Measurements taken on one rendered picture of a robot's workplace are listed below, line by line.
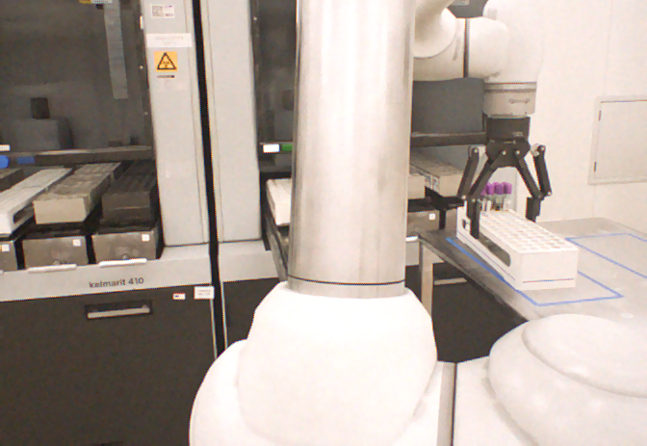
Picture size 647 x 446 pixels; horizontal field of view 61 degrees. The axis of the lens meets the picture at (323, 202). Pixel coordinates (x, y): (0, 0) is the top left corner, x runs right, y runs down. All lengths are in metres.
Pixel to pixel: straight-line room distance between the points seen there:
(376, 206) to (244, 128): 0.98
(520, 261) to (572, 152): 2.18
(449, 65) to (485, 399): 0.67
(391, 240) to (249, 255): 0.94
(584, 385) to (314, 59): 0.30
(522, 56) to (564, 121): 2.03
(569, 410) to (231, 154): 1.12
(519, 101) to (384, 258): 0.62
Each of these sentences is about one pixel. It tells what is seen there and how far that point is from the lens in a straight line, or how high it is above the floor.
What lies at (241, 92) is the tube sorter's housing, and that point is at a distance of 1.38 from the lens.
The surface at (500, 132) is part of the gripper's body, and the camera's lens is 1.02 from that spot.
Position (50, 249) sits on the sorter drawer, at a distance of 1.40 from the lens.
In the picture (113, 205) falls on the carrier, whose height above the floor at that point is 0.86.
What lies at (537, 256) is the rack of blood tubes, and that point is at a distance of 0.92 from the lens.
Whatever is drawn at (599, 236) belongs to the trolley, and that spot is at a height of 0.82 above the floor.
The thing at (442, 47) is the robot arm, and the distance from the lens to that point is 0.97.
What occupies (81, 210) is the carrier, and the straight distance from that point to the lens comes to 1.44.
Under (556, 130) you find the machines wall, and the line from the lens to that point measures 2.99.
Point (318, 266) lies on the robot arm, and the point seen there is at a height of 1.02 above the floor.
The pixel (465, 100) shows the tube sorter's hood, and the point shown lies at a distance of 1.51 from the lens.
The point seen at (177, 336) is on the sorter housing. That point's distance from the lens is 1.44.
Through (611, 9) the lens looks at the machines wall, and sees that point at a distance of 3.13.
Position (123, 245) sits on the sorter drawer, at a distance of 1.37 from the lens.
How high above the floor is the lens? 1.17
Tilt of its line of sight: 14 degrees down
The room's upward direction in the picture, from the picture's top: 1 degrees counter-clockwise
